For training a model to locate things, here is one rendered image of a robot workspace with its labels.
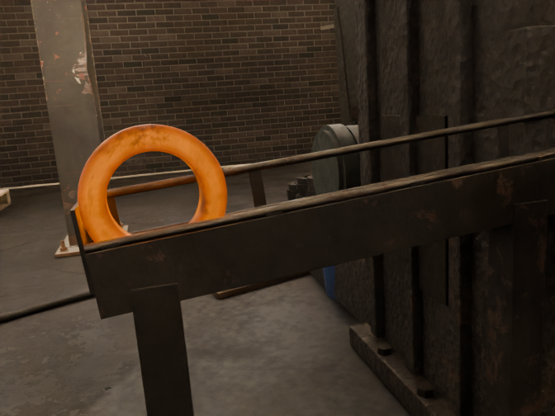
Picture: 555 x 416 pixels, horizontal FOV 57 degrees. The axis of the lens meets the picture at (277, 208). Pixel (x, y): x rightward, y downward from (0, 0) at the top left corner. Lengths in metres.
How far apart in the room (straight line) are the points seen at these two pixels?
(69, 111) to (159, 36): 3.73
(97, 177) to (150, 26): 6.19
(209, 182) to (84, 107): 2.55
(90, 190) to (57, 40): 2.60
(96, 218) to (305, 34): 6.55
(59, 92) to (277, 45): 4.24
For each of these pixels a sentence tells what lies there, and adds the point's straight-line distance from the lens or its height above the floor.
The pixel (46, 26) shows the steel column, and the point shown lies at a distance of 3.25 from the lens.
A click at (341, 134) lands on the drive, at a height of 0.65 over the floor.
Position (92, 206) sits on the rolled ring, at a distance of 0.66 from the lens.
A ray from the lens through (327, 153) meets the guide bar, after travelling 0.76.
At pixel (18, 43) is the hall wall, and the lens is 6.93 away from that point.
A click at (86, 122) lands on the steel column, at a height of 0.75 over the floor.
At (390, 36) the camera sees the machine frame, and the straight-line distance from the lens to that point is 1.35.
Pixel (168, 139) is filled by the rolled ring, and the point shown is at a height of 0.74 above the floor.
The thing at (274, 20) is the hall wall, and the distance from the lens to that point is 7.03.
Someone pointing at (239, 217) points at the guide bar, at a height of 0.64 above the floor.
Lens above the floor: 0.78
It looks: 12 degrees down
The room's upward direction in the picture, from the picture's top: 4 degrees counter-clockwise
